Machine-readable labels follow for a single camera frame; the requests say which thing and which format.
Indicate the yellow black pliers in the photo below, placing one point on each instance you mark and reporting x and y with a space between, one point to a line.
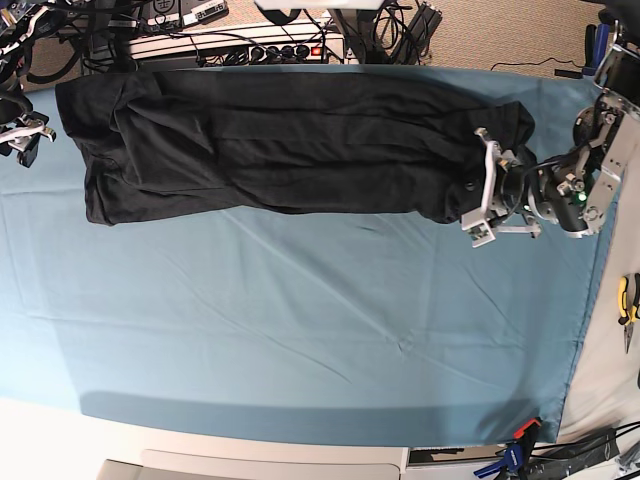
628 306

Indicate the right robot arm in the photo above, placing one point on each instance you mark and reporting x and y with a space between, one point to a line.
21 24

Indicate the blue clamp top right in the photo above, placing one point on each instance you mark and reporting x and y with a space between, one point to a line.
595 47

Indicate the orange blue clamp bottom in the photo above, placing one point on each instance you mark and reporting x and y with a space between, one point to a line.
513 461

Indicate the black T-shirt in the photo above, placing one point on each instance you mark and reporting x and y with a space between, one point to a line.
159 145

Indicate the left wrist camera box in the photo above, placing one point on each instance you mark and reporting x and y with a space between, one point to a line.
477 227

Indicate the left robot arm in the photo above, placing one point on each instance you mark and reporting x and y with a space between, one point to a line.
573 190

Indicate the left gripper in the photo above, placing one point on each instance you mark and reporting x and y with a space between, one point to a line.
504 197

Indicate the blue table cloth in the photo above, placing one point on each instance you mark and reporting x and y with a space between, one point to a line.
365 330

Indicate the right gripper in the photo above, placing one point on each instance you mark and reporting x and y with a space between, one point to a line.
22 131

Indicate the black plastic bag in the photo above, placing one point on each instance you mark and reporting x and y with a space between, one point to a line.
564 461

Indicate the white power strip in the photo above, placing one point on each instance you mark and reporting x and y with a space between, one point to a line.
272 48

